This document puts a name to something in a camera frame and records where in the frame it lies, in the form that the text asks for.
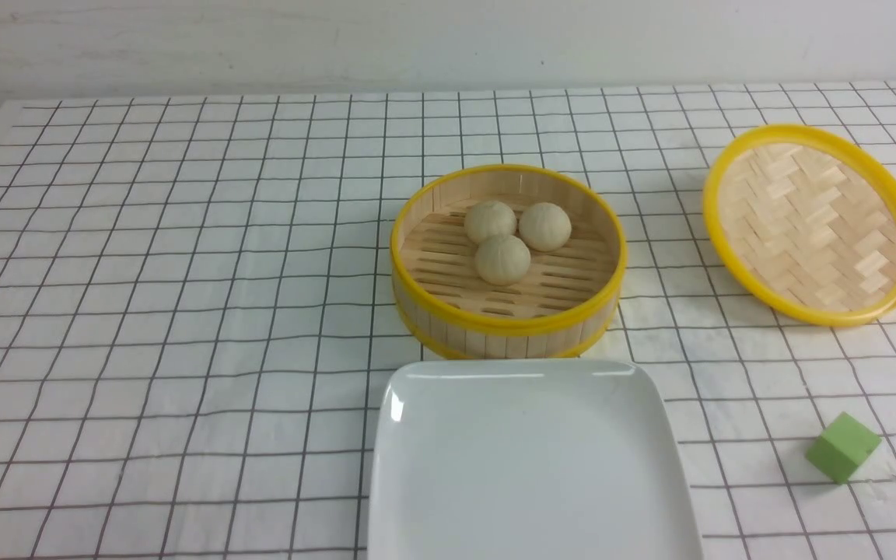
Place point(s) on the steamed bun front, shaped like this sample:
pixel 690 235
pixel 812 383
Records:
pixel 502 260

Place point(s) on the steamed bun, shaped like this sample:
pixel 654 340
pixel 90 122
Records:
pixel 545 227
pixel 488 219
pixel 502 260

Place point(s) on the white square ceramic plate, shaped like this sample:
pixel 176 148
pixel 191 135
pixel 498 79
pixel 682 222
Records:
pixel 527 459

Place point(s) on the bamboo steamer basket yellow rim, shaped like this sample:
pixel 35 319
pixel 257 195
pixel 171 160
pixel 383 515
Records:
pixel 562 307

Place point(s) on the white grid tablecloth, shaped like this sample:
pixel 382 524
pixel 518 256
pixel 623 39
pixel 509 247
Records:
pixel 197 321

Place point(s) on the woven bamboo steamer lid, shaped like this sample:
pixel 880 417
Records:
pixel 806 222

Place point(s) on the green foam cube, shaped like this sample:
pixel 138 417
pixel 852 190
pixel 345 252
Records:
pixel 842 448

